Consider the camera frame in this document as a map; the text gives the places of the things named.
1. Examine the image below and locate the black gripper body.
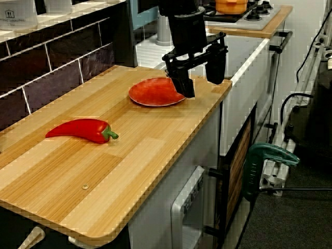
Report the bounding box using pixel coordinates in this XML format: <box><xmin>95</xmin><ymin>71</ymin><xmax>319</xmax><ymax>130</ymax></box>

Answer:
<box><xmin>162</xmin><ymin>11</ymin><xmax>229</xmax><ymax>76</ymax></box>

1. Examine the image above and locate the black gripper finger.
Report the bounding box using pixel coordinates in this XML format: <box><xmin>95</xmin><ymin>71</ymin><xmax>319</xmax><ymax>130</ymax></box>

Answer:
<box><xmin>170</xmin><ymin>67</ymin><xmax>196</xmax><ymax>99</ymax></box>
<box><xmin>204</xmin><ymin>45</ymin><xmax>229</xmax><ymax>85</ymax></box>

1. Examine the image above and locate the red chili pepper toy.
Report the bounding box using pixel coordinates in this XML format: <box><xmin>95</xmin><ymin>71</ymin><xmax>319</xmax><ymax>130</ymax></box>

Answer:
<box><xmin>45</xmin><ymin>118</ymin><xmax>120</xmax><ymax>144</ymax></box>

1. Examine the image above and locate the red round plate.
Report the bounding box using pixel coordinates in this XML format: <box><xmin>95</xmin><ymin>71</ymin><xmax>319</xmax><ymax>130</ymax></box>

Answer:
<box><xmin>128</xmin><ymin>77</ymin><xmax>186</xmax><ymax>107</ymax></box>

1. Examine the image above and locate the white toy faucet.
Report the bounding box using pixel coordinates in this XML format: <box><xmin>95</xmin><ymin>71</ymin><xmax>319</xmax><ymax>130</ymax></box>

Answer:
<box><xmin>156</xmin><ymin>14</ymin><xmax>174</xmax><ymax>48</ymax></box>

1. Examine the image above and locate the grey toy stove top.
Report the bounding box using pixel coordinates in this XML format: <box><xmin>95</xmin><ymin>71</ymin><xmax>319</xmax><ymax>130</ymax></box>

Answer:
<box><xmin>203</xmin><ymin>0</ymin><xmax>282</xmax><ymax>31</ymax></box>

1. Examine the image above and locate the orange toy pot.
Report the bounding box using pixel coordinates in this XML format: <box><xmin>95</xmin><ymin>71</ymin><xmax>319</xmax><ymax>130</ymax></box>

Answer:
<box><xmin>215</xmin><ymin>0</ymin><xmax>248</xmax><ymax>15</ymax></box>

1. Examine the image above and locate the wooden stove counter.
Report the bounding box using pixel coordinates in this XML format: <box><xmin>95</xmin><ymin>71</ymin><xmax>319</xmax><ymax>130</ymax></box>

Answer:
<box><xmin>206</xmin><ymin>5</ymin><xmax>294</xmax><ymax>39</ymax></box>

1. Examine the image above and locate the black kitchen side panel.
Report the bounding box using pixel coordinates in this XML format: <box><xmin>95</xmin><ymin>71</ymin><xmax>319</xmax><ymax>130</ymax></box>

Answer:
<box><xmin>112</xmin><ymin>1</ymin><xmax>137</xmax><ymax>68</ymax></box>

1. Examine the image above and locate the brown wooden cabinet door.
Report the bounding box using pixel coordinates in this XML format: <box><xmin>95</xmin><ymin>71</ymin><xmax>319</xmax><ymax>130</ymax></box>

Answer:
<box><xmin>225</xmin><ymin>103</ymin><xmax>258</xmax><ymax>230</ymax></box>

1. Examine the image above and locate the grey dishwasher door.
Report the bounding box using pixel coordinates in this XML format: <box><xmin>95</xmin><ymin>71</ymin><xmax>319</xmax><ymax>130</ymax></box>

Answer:
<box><xmin>170</xmin><ymin>165</ymin><xmax>206</xmax><ymax>249</ymax></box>

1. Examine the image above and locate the white toy kitchen cabinet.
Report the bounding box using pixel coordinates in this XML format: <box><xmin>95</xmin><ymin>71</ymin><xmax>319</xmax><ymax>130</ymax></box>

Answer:
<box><xmin>126</xmin><ymin>102</ymin><xmax>223</xmax><ymax>249</ymax></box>

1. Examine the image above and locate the white jar with print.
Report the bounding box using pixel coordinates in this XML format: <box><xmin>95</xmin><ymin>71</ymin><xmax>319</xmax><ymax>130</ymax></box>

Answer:
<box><xmin>0</xmin><ymin>0</ymin><xmax>38</xmax><ymax>31</ymax></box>

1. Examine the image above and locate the white rounded peg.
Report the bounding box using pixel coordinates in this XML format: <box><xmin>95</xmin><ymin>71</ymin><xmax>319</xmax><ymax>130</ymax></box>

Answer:
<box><xmin>17</xmin><ymin>225</ymin><xmax>47</xmax><ymax>249</ymax></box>
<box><xmin>67</xmin><ymin>234</ymin><xmax>111</xmax><ymax>249</ymax></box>

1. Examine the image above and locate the grey oven handle bar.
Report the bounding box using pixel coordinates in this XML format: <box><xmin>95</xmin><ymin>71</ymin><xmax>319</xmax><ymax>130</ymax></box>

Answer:
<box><xmin>264</xmin><ymin>30</ymin><xmax>294</xmax><ymax>146</ymax></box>

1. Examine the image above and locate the black cable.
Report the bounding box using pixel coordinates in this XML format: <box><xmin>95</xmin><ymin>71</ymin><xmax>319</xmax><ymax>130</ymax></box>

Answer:
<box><xmin>296</xmin><ymin>0</ymin><xmax>332</xmax><ymax>84</ymax></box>
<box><xmin>281</xmin><ymin>92</ymin><xmax>315</xmax><ymax>130</ymax></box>

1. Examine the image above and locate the silver aluminium frame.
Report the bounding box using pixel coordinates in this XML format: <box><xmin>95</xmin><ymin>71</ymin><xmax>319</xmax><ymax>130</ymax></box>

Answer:
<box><xmin>258</xmin><ymin>31</ymin><xmax>332</xmax><ymax>198</ymax></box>

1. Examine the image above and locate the green clamp handle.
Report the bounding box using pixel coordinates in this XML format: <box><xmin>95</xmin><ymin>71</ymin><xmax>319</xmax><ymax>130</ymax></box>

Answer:
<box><xmin>242</xmin><ymin>144</ymin><xmax>301</xmax><ymax>202</ymax></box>

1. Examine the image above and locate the black cabinet door handle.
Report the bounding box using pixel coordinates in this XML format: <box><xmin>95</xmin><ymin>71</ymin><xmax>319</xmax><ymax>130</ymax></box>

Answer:
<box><xmin>204</xmin><ymin>165</ymin><xmax>230</xmax><ymax>241</ymax></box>

